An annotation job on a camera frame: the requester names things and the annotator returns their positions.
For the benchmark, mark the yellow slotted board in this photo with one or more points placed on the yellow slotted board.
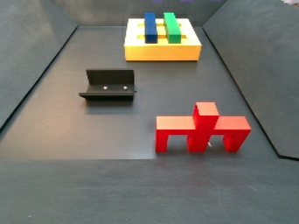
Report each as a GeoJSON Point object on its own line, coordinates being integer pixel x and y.
{"type": "Point", "coordinates": [138, 51]}

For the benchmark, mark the green long bar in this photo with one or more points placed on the green long bar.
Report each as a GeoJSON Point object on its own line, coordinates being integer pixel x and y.
{"type": "Point", "coordinates": [172, 28]}

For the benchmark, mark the blue long bar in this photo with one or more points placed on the blue long bar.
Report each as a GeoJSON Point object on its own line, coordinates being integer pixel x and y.
{"type": "Point", "coordinates": [149, 28]}

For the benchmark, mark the black angled bracket holder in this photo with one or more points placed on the black angled bracket holder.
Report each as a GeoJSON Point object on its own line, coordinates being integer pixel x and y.
{"type": "Point", "coordinates": [109, 84]}

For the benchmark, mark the red three-legged block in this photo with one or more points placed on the red three-legged block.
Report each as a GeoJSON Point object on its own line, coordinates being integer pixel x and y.
{"type": "Point", "coordinates": [198, 127]}

